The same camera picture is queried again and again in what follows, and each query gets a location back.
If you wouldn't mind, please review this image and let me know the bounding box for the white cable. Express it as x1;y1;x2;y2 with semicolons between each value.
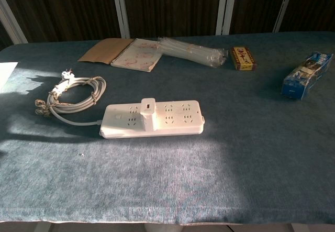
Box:
34;69;107;126

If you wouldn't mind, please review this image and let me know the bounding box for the clear bag of plastic straws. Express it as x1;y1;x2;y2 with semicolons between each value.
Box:
157;36;229;68

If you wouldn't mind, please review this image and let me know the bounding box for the white plug adapter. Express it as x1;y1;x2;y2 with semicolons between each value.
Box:
140;98;158;132

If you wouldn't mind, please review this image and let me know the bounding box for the white power strip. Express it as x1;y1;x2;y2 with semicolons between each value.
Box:
98;100;205;140

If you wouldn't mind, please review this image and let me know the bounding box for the white partition post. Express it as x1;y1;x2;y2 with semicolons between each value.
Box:
273;0;297;33
0;0;28;45
110;0;131;39
215;0;238;36

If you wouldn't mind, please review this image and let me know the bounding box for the small yellow red box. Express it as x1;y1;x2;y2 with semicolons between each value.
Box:
230;46;258;72

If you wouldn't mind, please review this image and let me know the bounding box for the blue cookie box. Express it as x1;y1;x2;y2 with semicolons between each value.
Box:
281;51;334;102

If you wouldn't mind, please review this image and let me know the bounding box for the spiral notebook with red drawings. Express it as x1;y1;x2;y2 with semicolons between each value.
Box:
77;38;163;73

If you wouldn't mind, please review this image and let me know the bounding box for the blue tablecloth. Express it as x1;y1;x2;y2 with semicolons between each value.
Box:
0;31;335;226

